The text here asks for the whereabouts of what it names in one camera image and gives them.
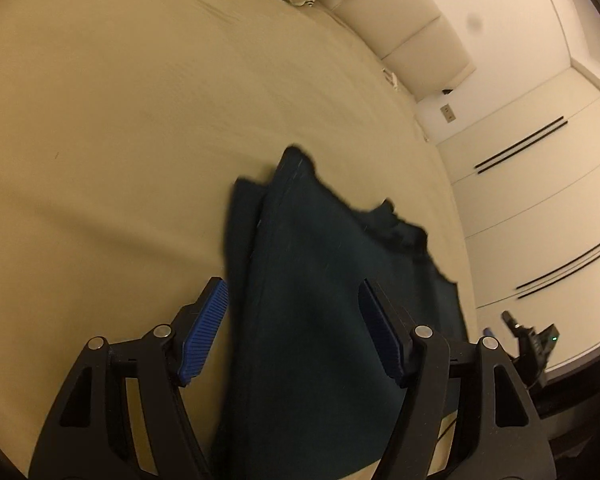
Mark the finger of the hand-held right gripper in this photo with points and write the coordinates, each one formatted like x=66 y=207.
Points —
x=510 y=320

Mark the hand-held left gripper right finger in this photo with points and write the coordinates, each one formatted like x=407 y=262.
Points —
x=380 y=330

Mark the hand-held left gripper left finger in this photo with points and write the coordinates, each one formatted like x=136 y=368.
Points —
x=205 y=330

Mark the dark green sweater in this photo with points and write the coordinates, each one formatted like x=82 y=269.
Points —
x=320 y=310

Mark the white wardrobe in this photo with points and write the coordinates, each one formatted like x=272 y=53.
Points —
x=540 y=220

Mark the bed with beige sheet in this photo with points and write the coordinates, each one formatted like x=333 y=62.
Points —
x=130 y=135

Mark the small white remote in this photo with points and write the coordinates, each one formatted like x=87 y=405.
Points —
x=391 y=78

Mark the cream padded headboard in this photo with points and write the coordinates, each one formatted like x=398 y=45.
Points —
x=410 y=30

